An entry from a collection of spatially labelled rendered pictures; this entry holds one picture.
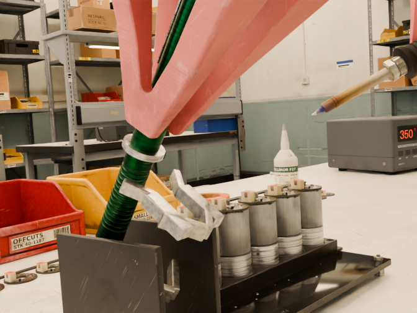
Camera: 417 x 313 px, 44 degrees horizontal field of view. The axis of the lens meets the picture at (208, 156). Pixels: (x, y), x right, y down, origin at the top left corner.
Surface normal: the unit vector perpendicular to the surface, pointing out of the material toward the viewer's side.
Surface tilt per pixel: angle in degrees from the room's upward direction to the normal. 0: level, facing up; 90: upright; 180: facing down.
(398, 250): 0
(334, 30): 90
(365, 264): 0
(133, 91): 99
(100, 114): 90
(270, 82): 90
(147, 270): 90
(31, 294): 0
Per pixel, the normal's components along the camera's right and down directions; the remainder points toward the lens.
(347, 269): -0.06, -0.99
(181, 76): -0.66, 0.26
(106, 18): 0.74, 0.02
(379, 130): -0.85, 0.09
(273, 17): -0.58, 0.06
